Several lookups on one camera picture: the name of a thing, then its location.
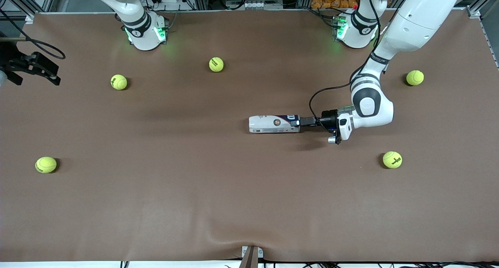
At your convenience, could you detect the white blue tennis ball can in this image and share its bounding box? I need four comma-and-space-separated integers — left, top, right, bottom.
249, 114, 301, 134

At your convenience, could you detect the brown table cloth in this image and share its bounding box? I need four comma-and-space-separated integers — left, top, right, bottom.
0, 9, 499, 263

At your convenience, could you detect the grey metal table clamp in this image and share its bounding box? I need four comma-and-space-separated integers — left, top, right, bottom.
239, 245, 264, 268

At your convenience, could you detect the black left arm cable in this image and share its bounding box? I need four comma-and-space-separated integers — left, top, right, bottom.
309, 0, 410, 124

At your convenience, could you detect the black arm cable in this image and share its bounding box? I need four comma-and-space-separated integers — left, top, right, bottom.
0, 9, 66, 60
309, 0, 410, 124

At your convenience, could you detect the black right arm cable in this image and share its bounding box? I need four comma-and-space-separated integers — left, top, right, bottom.
0, 9, 66, 60

